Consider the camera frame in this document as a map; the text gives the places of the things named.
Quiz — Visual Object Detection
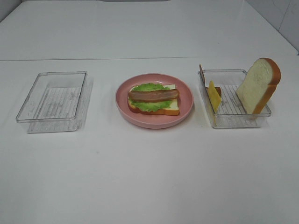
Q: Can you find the green lettuce leaf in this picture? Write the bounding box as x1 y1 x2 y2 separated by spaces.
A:
128 83 179 112

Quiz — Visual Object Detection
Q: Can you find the bread slice from tray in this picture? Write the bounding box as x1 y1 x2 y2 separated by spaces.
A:
128 83 179 116

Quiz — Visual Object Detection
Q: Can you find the pink round plate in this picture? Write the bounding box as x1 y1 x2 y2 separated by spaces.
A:
115 73 194 129

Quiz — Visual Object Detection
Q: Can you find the yellow cheese slice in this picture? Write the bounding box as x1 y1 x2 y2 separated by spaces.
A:
207 80 222 113

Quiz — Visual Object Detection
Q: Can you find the right clear plastic tray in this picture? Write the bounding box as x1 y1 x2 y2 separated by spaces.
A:
198 69 271 128

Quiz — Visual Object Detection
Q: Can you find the clear plastic tray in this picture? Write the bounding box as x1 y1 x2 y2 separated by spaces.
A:
198 69 271 128
16 71 93 133

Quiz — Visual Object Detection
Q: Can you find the left clear plastic tray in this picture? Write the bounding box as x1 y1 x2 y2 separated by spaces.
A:
16 71 93 133

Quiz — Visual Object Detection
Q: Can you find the bread slice in right tray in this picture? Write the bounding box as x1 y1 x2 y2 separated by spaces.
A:
236 58 281 114

